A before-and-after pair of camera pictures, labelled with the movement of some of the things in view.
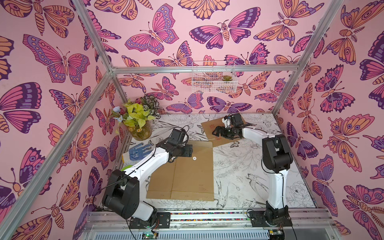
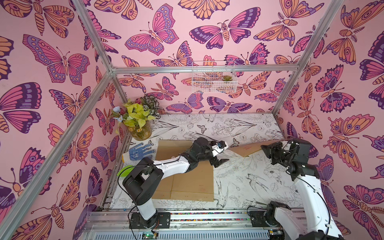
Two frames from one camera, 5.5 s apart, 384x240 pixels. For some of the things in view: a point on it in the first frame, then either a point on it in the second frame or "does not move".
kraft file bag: (209, 127) → (244, 151)
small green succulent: (227, 78) does not move
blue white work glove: (138, 151) does not move
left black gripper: (188, 150) → (214, 162)
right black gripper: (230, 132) → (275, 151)
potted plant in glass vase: (137, 116) does not move
